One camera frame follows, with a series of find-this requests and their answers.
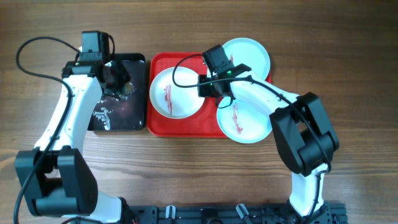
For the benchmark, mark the light blue near plate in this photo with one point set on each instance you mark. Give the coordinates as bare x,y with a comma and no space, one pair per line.
242,121

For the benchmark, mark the light blue plate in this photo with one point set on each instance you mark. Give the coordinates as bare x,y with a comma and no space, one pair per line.
251,53
242,121

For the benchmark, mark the black tray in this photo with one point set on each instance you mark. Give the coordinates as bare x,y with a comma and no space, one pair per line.
118,112

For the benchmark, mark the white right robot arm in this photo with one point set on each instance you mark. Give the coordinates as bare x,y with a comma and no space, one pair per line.
303,133

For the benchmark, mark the light blue far plate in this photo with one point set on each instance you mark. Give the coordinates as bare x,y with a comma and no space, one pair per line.
251,53

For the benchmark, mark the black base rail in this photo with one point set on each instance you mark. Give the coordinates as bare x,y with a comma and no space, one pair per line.
328,213

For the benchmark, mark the white plate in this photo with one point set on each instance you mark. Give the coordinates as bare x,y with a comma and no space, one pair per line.
172,101

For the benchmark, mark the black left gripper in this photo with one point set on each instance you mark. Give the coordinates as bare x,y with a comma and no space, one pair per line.
124,75

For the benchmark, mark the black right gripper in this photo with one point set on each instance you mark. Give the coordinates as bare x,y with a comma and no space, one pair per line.
204,92

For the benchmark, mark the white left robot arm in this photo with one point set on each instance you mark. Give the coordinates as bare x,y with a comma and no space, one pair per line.
55,179

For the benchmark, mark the green yellow sponge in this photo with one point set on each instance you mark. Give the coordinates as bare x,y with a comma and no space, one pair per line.
127,89

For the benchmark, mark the red tray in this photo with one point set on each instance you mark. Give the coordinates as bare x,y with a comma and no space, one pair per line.
202,124

